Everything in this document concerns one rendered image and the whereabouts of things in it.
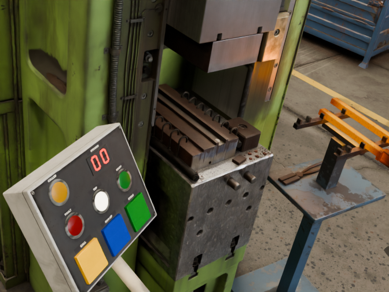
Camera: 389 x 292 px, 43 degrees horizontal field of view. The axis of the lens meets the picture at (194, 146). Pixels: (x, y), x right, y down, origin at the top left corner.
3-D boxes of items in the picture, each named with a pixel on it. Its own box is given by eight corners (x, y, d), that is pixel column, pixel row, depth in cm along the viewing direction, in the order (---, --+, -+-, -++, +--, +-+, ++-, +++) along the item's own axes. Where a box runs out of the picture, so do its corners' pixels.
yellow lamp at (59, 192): (72, 200, 109) (72, 185, 106) (52, 207, 106) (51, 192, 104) (65, 192, 110) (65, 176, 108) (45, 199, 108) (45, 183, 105)
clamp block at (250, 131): (258, 146, 180) (262, 131, 177) (241, 153, 175) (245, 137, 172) (236, 130, 188) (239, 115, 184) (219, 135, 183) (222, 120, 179)
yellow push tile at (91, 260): (108, 263, 117) (96, 237, 114) (89, 284, 111) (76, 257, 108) (103, 263, 118) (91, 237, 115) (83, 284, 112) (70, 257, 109)
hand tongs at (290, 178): (367, 143, 232) (367, 142, 231) (374, 148, 229) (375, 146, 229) (277, 179, 198) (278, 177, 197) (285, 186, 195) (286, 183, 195)
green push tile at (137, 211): (151, 216, 133) (141, 192, 130) (137, 232, 126) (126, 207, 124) (146, 216, 134) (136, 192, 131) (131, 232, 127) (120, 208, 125)
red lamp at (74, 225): (87, 233, 111) (88, 218, 109) (68, 240, 109) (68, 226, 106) (80, 225, 113) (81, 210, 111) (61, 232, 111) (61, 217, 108)
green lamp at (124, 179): (134, 187, 127) (136, 174, 125) (118, 193, 124) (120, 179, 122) (128, 180, 129) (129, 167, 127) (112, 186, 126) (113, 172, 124)
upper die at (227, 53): (256, 62, 154) (263, 33, 149) (207, 73, 142) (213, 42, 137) (175, 14, 179) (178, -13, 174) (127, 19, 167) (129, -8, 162)
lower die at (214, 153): (234, 156, 173) (239, 135, 169) (189, 172, 162) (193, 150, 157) (163, 100, 198) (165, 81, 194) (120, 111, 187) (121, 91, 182)
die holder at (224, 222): (249, 243, 203) (275, 153, 178) (175, 282, 181) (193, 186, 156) (167, 169, 236) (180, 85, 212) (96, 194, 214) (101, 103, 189)
